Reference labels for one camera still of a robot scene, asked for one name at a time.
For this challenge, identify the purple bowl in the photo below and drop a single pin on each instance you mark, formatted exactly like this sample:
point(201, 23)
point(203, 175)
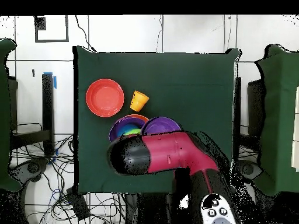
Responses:
point(161, 126)
point(115, 129)

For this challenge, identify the small translucent blue bowl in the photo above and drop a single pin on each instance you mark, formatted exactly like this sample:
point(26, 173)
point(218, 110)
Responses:
point(127, 129)

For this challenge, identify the red shallow bowl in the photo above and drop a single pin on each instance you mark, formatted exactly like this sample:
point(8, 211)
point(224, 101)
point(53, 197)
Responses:
point(105, 97)

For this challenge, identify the dark green tablecloth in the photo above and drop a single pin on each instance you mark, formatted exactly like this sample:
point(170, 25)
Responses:
point(151, 77)

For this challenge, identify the black metal stand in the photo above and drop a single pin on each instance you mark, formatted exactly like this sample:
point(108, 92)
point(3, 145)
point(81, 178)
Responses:
point(48, 112)

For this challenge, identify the blue tape strip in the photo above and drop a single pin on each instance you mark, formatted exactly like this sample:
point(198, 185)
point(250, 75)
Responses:
point(55, 82)

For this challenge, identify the green bowl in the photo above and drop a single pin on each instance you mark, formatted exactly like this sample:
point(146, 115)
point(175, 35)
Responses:
point(133, 132)

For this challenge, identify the white box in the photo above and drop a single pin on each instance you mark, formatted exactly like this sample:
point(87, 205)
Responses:
point(296, 151)

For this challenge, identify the green cloth side table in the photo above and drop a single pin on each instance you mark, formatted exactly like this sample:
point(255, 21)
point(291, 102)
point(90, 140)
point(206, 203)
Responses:
point(4, 116)
point(280, 116)

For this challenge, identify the large orange bowl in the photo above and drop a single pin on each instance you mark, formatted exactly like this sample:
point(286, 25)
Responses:
point(140, 116)

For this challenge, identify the black power brick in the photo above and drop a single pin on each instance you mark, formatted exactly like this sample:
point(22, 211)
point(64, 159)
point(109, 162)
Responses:
point(78, 204)

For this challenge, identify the black pedestal leg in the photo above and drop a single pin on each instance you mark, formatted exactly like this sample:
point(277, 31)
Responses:
point(32, 168)
point(247, 169)

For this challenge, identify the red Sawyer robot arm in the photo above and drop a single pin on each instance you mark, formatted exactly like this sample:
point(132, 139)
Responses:
point(168, 151)

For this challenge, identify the orange cup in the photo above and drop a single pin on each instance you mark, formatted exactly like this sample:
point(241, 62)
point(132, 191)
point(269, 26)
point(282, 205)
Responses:
point(139, 100)

